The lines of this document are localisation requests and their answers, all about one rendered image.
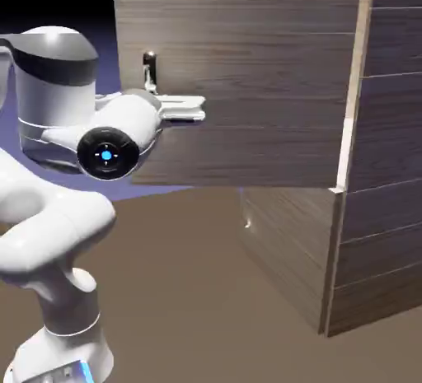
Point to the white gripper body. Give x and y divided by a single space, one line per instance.
184 108

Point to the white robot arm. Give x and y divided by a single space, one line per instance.
56 106

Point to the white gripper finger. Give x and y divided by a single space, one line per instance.
150 82

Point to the large wood cabinet door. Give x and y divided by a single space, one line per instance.
250 60

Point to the small wood cabinet door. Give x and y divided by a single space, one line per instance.
290 244

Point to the dark wood cabinet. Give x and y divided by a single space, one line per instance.
389 159

